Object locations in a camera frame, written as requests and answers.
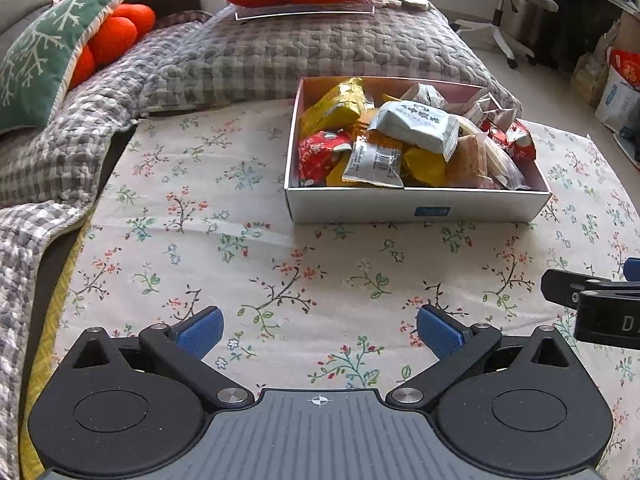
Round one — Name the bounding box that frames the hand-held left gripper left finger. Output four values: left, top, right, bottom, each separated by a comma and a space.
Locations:
72, 306, 254, 410

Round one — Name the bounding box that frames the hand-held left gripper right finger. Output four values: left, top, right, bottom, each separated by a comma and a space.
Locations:
386, 305, 569, 409

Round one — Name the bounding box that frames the white and blue snack packet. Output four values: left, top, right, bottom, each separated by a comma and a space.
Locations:
460, 115, 527, 191

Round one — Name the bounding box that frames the red and white snack packet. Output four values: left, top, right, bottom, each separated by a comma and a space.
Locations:
481, 119, 537, 162

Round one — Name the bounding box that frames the pink cardboard box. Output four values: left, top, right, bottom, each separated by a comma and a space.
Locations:
283, 76, 553, 224

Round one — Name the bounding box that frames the brown crisp bar packet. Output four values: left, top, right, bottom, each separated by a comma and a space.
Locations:
446, 135, 490, 189

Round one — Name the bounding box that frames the plain yellow snack packet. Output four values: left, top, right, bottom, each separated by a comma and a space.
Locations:
326, 155, 353, 187

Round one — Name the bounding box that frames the white black-lettered snack packet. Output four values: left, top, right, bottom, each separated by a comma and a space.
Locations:
445, 86, 516, 128

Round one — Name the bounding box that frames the pale grey snack packet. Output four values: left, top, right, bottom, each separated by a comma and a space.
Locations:
366, 101, 460, 162

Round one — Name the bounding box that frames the orange brown snack packet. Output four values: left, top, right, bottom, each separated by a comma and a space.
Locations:
350, 120, 383, 147

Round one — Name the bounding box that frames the yellow red-label snack packet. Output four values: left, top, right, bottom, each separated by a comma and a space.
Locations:
299, 77, 367, 139

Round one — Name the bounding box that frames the floral bed sheet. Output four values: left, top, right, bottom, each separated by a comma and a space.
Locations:
52, 97, 640, 480

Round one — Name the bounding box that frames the yellow woven cloth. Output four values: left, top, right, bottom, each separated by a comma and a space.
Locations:
19, 210, 97, 480

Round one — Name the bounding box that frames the white plastic bag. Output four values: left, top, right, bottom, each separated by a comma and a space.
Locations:
595, 67, 640, 133

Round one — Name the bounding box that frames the stack of papers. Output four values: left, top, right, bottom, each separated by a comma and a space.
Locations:
570, 50, 611, 106

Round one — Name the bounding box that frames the red plastic bag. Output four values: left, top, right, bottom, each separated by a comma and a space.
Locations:
607, 49, 640, 86

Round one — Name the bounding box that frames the wooden shelf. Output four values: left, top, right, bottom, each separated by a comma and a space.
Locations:
585, 0, 640, 56

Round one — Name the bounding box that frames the white office chair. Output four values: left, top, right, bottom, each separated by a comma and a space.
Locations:
452, 0, 559, 69

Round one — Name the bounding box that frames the small orange plush cushion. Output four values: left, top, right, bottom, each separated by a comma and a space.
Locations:
67, 3, 157, 91

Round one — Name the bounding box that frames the green snowflake pillow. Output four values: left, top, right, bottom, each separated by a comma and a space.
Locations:
0, 0, 144, 133

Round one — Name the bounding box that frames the grey cushion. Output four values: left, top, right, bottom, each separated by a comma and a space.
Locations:
0, 0, 53, 51

